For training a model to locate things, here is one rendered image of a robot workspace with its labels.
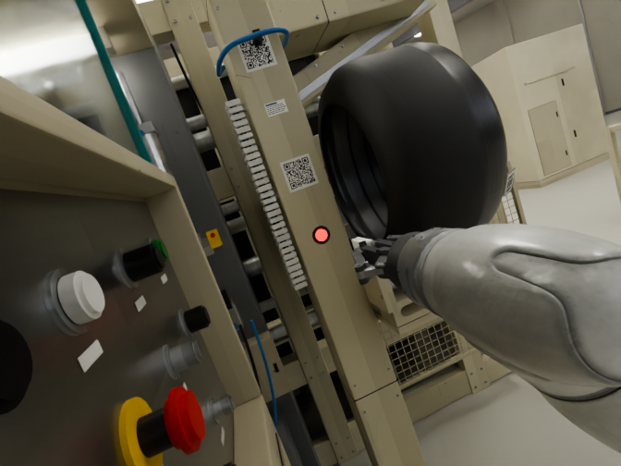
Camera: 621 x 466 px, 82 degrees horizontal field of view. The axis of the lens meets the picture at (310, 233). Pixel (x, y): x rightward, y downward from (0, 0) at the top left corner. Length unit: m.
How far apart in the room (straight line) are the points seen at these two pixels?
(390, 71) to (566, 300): 0.68
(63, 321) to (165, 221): 0.35
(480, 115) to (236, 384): 0.70
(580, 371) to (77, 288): 0.28
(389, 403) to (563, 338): 0.85
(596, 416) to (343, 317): 0.65
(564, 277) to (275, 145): 0.71
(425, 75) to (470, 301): 0.64
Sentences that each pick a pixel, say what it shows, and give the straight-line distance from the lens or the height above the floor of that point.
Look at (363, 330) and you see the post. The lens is 0.96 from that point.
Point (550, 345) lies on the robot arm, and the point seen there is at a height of 1.06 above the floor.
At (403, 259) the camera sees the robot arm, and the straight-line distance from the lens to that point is 0.39.
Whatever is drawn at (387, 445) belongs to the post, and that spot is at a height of 0.46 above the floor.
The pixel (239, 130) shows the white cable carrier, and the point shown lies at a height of 1.36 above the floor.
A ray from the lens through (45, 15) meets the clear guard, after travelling 0.43.
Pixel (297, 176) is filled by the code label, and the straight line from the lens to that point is 0.87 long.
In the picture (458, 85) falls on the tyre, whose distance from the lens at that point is 0.86.
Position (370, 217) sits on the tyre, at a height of 1.01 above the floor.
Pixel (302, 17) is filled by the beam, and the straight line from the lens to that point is 1.28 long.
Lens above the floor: 1.19
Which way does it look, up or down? 8 degrees down
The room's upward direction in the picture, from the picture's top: 20 degrees counter-clockwise
